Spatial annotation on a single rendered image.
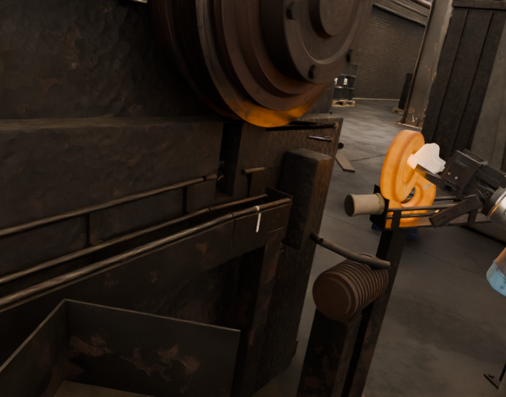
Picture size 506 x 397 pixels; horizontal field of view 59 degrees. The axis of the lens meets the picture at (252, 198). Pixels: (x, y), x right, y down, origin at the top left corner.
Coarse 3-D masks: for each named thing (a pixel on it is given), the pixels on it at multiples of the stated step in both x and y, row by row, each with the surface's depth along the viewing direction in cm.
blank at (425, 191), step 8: (416, 184) 120; (424, 184) 121; (432, 184) 121; (416, 192) 124; (424, 192) 122; (432, 192) 122; (392, 200) 120; (416, 200) 123; (424, 200) 123; (432, 200) 123
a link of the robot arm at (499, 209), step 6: (504, 192) 85; (504, 198) 84; (498, 204) 84; (504, 204) 83; (492, 210) 86; (498, 210) 84; (504, 210) 84; (492, 216) 86; (498, 216) 84; (504, 216) 84; (498, 222) 85; (504, 222) 84; (504, 228) 86
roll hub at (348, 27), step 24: (264, 0) 66; (288, 0) 65; (312, 0) 70; (336, 0) 73; (360, 0) 82; (264, 24) 68; (288, 24) 67; (312, 24) 73; (336, 24) 75; (360, 24) 83; (288, 48) 69; (312, 48) 75; (336, 48) 81; (288, 72) 75; (336, 72) 82
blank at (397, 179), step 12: (408, 132) 94; (396, 144) 92; (408, 144) 92; (420, 144) 98; (396, 156) 91; (408, 156) 94; (384, 168) 92; (396, 168) 91; (408, 168) 100; (384, 180) 93; (396, 180) 92; (408, 180) 99; (384, 192) 96; (396, 192) 94; (408, 192) 101
